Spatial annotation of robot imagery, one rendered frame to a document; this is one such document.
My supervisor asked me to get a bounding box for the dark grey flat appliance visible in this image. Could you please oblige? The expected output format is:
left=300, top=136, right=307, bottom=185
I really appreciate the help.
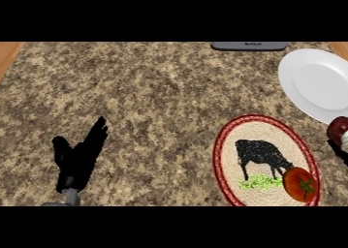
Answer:
left=209, top=42, right=289, bottom=52

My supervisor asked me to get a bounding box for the red-wrapped white-frosted cupcake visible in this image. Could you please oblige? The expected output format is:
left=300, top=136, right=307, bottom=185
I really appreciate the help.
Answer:
left=326, top=115, right=348, bottom=154

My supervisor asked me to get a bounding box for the oval woven cow placemat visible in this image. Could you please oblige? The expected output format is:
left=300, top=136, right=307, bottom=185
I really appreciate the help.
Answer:
left=212, top=113, right=323, bottom=207

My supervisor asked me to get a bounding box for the white round plate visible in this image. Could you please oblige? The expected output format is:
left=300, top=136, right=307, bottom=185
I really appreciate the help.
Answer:
left=277, top=47, right=348, bottom=125

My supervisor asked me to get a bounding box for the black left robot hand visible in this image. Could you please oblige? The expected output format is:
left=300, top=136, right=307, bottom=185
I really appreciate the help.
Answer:
left=51, top=115, right=109, bottom=195

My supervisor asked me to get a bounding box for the red tomato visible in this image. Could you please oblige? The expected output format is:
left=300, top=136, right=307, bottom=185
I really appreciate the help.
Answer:
left=283, top=166, right=320, bottom=203

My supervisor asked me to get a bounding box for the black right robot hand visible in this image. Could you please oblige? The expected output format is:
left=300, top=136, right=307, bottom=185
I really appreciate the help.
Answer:
left=326, top=113, right=348, bottom=171

